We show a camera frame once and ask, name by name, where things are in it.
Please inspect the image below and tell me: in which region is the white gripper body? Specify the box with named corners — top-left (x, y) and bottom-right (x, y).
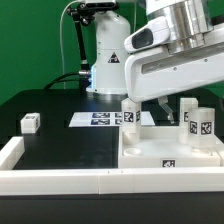
top-left (125, 31), bottom-right (224, 102)

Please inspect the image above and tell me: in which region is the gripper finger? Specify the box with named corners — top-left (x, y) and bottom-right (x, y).
top-left (158, 96), bottom-right (174, 124)

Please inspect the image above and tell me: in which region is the white square tabletop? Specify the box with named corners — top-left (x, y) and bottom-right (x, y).
top-left (117, 125), bottom-right (224, 169)

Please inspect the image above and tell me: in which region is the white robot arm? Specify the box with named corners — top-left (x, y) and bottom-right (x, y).
top-left (85, 0), bottom-right (224, 120)

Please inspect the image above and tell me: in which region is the white U-shaped obstacle fence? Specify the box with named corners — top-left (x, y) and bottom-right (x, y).
top-left (0, 137), bottom-right (224, 196)

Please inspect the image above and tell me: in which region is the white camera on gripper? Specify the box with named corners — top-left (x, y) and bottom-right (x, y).
top-left (124, 16), bottom-right (170, 53)

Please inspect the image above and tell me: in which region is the white marker base plate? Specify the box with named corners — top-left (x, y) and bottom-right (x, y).
top-left (68, 111), bottom-right (156, 128)

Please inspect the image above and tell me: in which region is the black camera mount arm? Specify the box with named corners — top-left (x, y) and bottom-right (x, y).
top-left (66, 2), bottom-right (118, 72)

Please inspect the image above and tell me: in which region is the black cable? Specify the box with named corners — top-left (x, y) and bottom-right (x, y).
top-left (43, 69), bottom-right (92, 90)

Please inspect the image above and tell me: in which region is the white cable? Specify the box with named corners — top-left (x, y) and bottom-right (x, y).
top-left (59, 0), bottom-right (86, 76)

